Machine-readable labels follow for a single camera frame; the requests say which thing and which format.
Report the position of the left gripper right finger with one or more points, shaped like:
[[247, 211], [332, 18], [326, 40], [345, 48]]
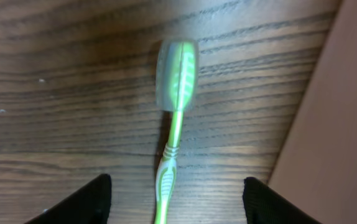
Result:
[[263, 205]]

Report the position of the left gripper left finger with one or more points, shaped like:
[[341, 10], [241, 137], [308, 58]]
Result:
[[91, 204]]

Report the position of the green white toothbrush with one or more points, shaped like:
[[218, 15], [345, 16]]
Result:
[[175, 88]]

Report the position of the white cardboard box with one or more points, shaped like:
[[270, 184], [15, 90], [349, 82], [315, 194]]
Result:
[[317, 168]]

